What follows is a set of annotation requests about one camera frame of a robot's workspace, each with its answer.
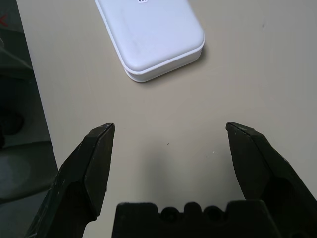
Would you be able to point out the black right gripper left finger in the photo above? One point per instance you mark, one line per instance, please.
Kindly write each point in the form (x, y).
(81, 173)

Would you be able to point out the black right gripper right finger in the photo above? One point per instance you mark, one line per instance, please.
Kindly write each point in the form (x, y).
(257, 168)

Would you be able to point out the white plastic pencil case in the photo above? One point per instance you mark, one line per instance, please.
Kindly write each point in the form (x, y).
(153, 37)

